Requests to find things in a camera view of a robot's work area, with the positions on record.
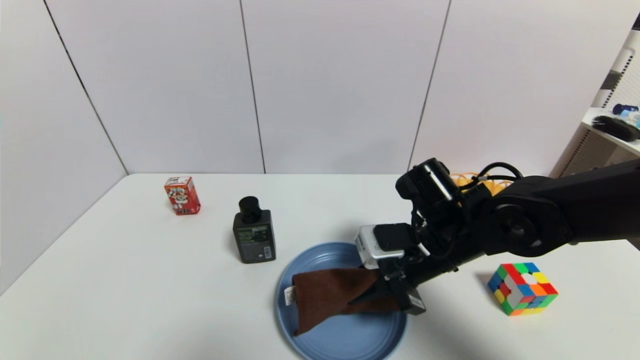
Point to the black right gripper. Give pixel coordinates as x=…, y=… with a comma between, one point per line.
x=403, y=295

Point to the brown towel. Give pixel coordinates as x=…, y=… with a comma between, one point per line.
x=325, y=296

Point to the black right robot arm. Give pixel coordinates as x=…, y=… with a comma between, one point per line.
x=560, y=210

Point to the blue plate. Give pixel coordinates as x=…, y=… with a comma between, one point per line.
x=345, y=341

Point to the multicolour puzzle cube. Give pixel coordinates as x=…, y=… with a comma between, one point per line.
x=523, y=290

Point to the black bottle with label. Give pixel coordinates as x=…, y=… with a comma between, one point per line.
x=254, y=241

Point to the orange woven basket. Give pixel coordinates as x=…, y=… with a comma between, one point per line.
x=459, y=176

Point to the red milk carton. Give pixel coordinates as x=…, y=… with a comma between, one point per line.
x=182, y=197

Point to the white perforated side panel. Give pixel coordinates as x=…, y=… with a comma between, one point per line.
x=585, y=152

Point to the white desk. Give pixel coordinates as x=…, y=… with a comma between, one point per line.
x=622, y=144

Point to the black brush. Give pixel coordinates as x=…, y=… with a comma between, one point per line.
x=616, y=127

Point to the dark blue small container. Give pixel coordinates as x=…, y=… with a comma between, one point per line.
x=625, y=108

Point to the white pegboard panel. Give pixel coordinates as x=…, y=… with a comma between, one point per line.
x=628, y=75

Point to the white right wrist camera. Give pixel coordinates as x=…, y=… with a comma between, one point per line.
x=382, y=247

